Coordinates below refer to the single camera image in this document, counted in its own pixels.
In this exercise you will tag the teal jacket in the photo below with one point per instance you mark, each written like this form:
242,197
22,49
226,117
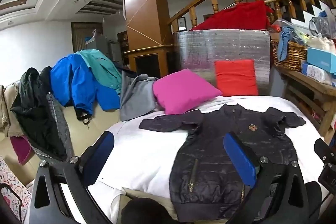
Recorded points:
105,69

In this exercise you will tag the beige sofa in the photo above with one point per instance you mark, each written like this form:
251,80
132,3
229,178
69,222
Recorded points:
81,132

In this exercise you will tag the dark cloth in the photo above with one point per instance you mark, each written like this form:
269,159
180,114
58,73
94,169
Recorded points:
143,212

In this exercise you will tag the grey checked cloth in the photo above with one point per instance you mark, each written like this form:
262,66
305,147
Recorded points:
60,124

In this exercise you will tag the wicker basket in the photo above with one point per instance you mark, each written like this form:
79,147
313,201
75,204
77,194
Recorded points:
291,56

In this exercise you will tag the white tissue pack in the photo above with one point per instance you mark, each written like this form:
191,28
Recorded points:
317,74

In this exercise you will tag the wooden side table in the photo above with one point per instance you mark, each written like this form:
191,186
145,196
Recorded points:
312,98

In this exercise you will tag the blue jacket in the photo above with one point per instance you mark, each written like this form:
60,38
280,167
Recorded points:
73,82

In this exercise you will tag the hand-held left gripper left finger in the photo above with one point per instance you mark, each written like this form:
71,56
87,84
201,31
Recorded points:
101,153

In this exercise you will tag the magenta cloth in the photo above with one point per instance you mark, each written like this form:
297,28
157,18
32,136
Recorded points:
22,150

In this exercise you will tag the beige fuzzy cloth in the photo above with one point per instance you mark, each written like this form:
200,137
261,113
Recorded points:
8,111

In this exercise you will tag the dark wooden door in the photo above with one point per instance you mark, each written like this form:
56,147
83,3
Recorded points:
81,35

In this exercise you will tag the light blue cloth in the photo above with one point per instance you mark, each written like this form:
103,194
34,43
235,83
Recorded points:
286,43

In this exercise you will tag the white bed sheet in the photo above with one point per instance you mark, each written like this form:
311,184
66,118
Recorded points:
147,150

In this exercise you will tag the grey garment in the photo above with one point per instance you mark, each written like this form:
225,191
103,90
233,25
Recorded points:
135,98

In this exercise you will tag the blue tissue box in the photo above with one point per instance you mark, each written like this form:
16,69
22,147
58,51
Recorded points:
321,60

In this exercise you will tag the pink pillow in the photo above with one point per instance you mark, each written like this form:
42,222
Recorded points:
181,90

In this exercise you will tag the silver foil headboard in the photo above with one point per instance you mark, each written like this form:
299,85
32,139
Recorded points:
210,48

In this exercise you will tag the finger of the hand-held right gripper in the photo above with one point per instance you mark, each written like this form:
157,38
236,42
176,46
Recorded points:
322,148

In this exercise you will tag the wooden pillar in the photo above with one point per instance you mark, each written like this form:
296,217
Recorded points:
141,8

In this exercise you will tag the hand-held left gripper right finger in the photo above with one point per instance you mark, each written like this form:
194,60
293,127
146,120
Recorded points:
240,158

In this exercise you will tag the cream cloth bundle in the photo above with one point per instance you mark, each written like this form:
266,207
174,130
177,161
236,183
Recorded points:
320,44

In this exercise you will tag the red-orange pillow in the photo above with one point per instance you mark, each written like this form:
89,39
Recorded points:
235,78

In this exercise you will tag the red cloth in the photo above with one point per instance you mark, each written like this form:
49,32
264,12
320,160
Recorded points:
236,16

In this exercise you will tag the dark navy puffer jacket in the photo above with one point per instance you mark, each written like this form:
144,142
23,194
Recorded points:
210,140

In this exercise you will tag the black puffer jacket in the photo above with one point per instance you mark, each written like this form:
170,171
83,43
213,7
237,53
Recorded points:
36,113

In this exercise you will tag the grey refrigerator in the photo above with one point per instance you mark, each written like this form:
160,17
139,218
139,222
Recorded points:
103,48

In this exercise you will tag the framed wall picture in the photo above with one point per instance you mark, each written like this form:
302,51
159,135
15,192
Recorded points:
182,24

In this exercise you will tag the patterned white pink cloth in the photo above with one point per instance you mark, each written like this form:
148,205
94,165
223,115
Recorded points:
11,182

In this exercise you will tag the clear plastic bag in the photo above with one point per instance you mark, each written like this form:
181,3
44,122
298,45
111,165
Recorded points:
321,24

